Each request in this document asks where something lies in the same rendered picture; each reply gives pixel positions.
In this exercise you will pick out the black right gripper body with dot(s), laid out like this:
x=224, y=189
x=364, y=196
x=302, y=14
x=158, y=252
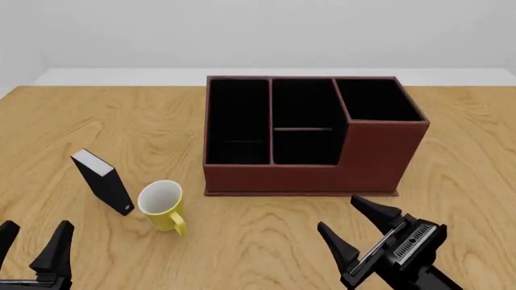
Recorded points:
x=415, y=244

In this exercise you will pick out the black book with white pages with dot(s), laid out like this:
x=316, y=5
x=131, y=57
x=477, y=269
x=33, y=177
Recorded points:
x=109, y=187

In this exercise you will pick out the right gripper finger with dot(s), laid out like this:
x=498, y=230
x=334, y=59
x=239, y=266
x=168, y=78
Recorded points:
x=340, y=250
x=381, y=214

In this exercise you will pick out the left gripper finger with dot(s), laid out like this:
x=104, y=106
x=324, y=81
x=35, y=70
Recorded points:
x=56, y=256
x=7, y=238

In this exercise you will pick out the red-brown desk caddy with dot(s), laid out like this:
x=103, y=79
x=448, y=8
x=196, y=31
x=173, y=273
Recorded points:
x=379, y=157

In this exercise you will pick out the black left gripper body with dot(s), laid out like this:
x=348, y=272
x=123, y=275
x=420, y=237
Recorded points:
x=36, y=284

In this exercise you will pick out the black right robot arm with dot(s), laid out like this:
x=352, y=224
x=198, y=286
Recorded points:
x=419, y=279

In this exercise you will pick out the yellow and white mug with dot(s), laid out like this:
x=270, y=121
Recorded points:
x=161, y=219

